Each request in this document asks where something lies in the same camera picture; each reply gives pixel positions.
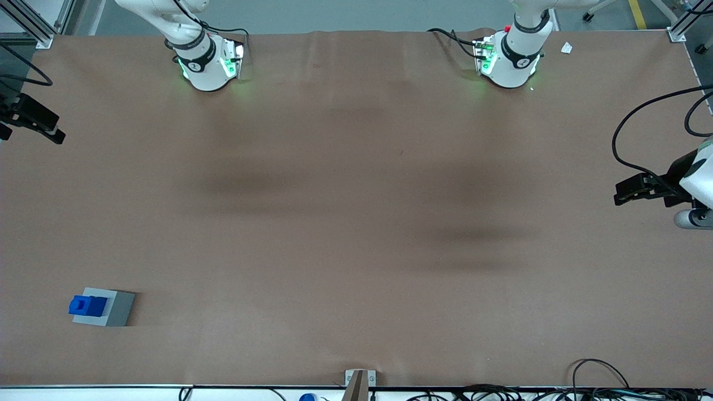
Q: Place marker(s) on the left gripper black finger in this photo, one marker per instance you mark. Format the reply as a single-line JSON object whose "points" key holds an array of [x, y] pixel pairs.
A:
{"points": [[632, 197], [638, 184]]}

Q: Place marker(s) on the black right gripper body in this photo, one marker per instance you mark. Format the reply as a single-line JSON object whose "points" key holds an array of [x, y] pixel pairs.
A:
{"points": [[11, 111]]}

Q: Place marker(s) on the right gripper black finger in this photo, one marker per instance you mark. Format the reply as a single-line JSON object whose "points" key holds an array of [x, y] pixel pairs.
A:
{"points": [[53, 135], [39, 114]]}

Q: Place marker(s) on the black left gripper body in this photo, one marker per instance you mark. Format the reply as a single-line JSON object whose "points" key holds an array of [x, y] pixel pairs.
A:
{"points": [[675, 175]]}

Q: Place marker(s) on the blue plastic insert part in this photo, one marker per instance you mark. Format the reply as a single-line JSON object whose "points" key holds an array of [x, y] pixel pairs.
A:
{"points": [[86, 306]]}

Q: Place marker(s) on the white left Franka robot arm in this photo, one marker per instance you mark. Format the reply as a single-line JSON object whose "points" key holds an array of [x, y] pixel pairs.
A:
{"points": [[509, 67]]}

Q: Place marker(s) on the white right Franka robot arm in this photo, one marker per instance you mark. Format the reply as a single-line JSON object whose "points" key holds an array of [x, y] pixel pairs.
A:
{"points": [[203, 75]]}

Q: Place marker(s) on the gray base block with recess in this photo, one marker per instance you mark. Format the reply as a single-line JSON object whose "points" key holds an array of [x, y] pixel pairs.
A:
{"points": [[120, 309]]}

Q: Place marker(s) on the small black foot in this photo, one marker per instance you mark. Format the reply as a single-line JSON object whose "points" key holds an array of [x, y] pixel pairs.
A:
{"points": [[701, 49]]}

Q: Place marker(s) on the small white paper scrap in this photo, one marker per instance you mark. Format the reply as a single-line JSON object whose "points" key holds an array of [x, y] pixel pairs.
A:
{"points": [[566, 48]]}

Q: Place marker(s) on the white chair leg with caster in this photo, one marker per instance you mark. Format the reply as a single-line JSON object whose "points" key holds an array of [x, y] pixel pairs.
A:
{"points": [[587, 16]]}

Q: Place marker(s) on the brown table cover sheet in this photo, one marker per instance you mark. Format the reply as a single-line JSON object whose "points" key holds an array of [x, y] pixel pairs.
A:
{"points": [[356, 223]]}

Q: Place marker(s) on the small blue cap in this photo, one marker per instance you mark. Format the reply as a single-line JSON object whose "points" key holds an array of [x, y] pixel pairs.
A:
{"points": [[307, 397]]}

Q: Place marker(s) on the aluminium frame profile post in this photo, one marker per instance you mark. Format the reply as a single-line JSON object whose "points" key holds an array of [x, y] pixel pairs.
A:
{"points": [[677, 34], [43, 39]]}

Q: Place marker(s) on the metal bracket with brown post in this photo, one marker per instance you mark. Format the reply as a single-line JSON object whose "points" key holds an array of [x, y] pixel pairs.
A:
{"points": [[359, 384]]}

